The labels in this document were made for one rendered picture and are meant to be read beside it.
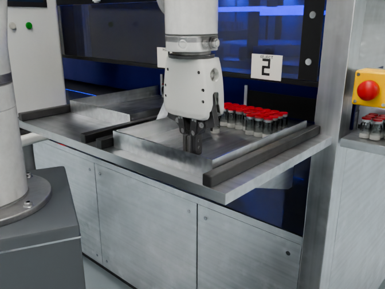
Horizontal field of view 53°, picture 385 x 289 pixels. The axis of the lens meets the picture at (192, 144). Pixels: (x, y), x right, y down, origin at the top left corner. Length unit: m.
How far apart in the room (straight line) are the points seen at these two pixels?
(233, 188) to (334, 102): 0.38
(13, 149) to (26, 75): 0.87
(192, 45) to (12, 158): 0.31
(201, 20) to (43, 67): 0.99
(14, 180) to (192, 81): 0.31
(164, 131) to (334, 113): 0.38
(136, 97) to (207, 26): 0.71
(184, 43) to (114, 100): 0.66
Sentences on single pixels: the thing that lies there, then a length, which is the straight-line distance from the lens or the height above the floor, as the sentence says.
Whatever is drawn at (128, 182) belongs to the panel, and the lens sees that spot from 1.46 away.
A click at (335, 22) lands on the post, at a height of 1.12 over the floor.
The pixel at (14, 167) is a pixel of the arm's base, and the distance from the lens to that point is 0.63.
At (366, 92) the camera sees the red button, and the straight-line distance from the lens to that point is 0.85.
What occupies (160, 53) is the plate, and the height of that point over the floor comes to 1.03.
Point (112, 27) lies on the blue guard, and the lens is 1.38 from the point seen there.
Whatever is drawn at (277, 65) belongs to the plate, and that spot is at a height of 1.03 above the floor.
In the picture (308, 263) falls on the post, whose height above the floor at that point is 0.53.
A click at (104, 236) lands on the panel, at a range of 1.73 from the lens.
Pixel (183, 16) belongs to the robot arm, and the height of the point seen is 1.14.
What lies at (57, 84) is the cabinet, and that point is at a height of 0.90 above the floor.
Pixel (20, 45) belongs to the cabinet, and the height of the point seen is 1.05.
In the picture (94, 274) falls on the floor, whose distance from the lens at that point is 1.95.
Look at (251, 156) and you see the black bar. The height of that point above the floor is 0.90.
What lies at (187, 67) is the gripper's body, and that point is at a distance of 0.62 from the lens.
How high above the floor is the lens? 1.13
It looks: 18 degrees down
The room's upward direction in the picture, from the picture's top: straight up
